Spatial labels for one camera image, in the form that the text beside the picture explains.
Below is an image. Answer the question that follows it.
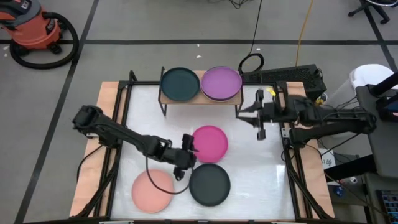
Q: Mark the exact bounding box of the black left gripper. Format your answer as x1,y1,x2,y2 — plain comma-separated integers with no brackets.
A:
169,133,200,182

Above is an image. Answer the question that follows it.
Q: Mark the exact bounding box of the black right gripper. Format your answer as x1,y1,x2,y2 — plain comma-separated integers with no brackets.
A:
236,89,298,141

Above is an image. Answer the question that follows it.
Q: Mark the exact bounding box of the pink plastic plate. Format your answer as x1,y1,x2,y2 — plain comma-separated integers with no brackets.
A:
192,125,229,164

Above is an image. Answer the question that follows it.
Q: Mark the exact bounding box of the purple plastic plate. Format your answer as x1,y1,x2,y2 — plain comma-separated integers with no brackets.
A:
200,65,243,102

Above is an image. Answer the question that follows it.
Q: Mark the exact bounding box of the dark green plastic plate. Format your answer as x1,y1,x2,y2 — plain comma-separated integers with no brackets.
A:
160,67,201,102
188,163,231,207

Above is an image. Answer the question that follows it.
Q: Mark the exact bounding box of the black perforated computer case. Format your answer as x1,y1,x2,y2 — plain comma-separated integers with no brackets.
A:
241,63,328,101

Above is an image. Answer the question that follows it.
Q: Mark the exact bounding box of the peach plastic plate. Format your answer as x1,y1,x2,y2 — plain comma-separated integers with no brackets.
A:
131,169,175,214

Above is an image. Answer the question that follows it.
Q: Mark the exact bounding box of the white paper label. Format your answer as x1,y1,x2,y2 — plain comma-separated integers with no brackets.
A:
322,148,337,169

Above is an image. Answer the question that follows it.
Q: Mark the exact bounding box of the wooden base board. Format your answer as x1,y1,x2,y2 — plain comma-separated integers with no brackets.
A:
68,80,336,219

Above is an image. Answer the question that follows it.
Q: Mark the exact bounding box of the white round bin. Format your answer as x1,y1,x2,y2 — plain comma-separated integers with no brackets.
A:
348,63,396,97

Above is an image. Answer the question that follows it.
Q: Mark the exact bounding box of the grey side desk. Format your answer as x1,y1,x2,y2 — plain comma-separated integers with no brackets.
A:
356,83,398,179

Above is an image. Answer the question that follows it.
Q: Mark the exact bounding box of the black office chair base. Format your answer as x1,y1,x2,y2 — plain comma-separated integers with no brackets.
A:
347,0,398,26

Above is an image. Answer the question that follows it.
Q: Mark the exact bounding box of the orange shop vacuum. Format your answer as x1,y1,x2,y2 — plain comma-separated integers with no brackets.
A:
9,11,80,70
0,0,63,51

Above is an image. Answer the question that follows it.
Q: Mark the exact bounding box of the colourful keyboard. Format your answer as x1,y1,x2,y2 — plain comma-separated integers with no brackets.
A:
376,189,398,224

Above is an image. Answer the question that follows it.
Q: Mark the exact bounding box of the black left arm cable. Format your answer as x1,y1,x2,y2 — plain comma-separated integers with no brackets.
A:
145,155,191,195

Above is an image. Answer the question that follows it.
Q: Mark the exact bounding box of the wooden shelf with black frame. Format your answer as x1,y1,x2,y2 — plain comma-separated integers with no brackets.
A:
157,66,245,116

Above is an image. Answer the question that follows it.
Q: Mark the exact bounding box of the black floor cable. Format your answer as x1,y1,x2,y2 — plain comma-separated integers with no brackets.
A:
238,0,265,74

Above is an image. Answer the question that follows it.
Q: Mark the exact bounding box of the black metal table frame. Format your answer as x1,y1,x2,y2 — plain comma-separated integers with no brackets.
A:
74,70,335,224

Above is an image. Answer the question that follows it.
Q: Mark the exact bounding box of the yellow floor cable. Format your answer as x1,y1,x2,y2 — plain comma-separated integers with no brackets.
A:
294,0,315,68

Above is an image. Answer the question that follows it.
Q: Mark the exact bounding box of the black thin frame cable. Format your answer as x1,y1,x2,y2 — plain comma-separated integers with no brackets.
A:
76,144,105,185

